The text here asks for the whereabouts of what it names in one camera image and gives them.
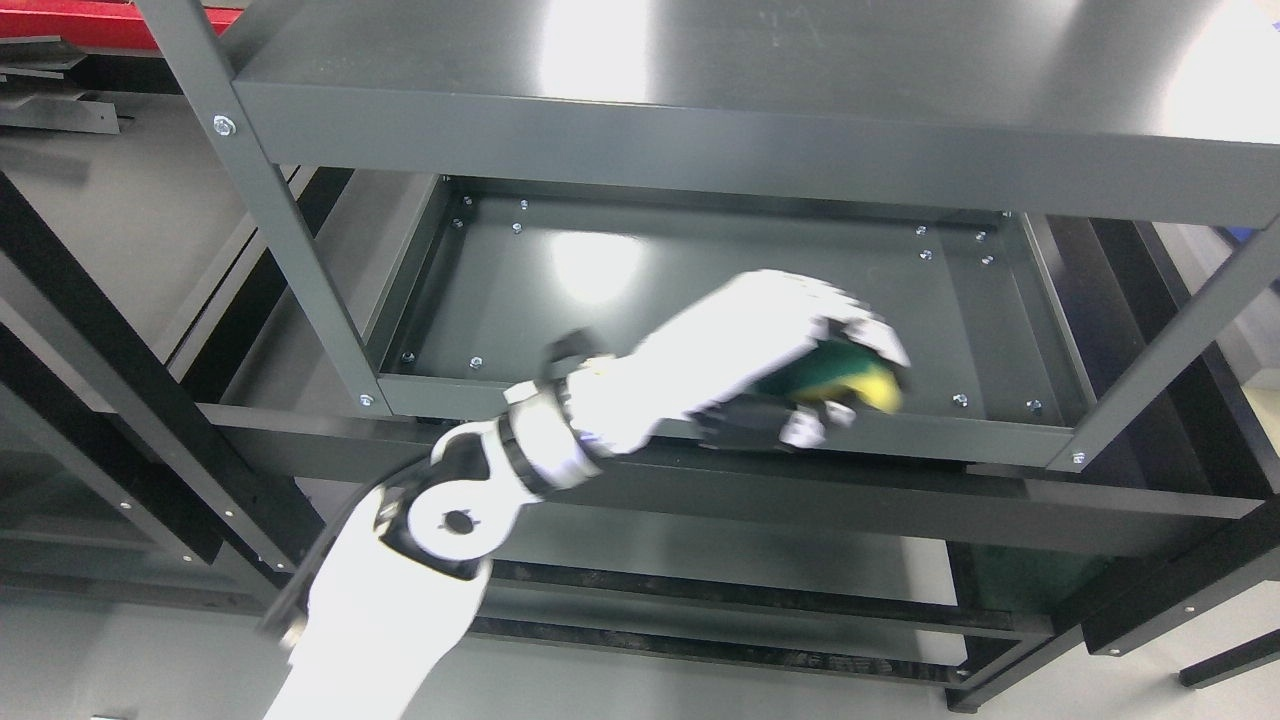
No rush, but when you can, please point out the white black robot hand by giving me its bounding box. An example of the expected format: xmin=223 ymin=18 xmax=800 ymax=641
xmin=564 ymin=269 xmax=911 ymax=455

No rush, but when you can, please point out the green yellow sponge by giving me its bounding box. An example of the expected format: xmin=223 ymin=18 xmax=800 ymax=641
xmin=751 ymin=340 xmax=902 ymax=414

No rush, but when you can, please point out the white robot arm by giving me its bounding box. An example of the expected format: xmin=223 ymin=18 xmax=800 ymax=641
xmin=262 ymin=331 xmax=600 ymax=719

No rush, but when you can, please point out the dark metal shelf rack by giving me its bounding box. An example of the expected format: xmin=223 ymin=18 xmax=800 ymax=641
xmin=3 ymin=1 xmax=1277 ymax=719

